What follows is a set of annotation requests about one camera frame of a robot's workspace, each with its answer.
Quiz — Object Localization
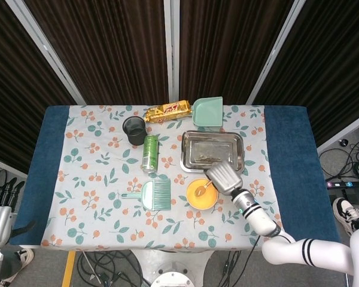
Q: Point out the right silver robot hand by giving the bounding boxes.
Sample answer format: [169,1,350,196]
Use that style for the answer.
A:
[205,161,244,196]

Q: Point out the metal spoon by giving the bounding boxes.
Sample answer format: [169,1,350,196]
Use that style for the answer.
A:
[196,180,214,197]

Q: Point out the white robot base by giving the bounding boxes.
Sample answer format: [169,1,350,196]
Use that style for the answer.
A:
[151,270,197,287]

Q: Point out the yellow bowl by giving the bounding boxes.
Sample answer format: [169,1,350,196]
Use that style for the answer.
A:
[185,178,220,210]

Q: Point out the stainless steel tray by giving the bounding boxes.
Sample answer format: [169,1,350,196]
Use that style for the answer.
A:
[179,130,247,175]

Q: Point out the mint green dustpan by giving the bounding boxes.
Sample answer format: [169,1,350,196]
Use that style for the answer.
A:
[192,96,224,130]

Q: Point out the mint green hand brush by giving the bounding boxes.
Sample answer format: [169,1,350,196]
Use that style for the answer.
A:
[121,178,172,212]

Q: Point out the blue table cover cloth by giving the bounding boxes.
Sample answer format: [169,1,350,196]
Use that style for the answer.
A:
[10,105,340,249]

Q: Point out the green drink can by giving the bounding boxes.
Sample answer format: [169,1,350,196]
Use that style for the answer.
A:
[141,134,160,175]

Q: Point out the gold snack package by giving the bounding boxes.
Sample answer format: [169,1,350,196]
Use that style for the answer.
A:
[144,100,193,124]

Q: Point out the floral white tablecloth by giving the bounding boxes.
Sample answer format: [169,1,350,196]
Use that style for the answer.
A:
[41,104,287,251]

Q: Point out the black mesh cup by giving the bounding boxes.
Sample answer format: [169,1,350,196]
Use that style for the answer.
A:
[122,115,147,146]

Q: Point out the black and white sneaker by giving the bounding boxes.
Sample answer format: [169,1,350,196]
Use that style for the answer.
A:
[332,197,359,237]

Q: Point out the black cables under table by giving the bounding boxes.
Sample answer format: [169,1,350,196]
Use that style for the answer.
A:
[77,250,146,287]

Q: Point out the white partition post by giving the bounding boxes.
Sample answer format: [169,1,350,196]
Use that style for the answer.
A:
[246,0,306,105]
[5,0,86,105]
[163,0,181,103]
[316,109,359,154]

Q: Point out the black floor cable bundle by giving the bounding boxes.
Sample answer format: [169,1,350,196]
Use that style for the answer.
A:
[318,139,359,181]

